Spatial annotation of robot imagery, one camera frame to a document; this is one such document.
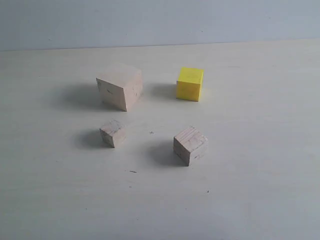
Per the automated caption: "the medium wooden cube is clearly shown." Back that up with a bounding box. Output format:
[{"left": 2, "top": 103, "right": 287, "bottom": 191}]
[{"left": 173, "top": 126, "right": 209, "bottom": 167}]

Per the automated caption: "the yellow cube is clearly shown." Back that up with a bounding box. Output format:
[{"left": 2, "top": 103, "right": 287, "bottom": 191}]
[{"left": 176, "top": 67, "right": 204, "bottom": 102}]

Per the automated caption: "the large wooden cube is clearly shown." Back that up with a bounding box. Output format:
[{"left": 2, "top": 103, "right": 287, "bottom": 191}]
[{"left": 96, "top": 63, "right": 143, "bottom": 112}]

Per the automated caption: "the small wooden cube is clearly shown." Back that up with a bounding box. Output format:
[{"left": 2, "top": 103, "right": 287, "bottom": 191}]
[{"left": 99, "top": 119, "right": 126, "bottom": 148}]

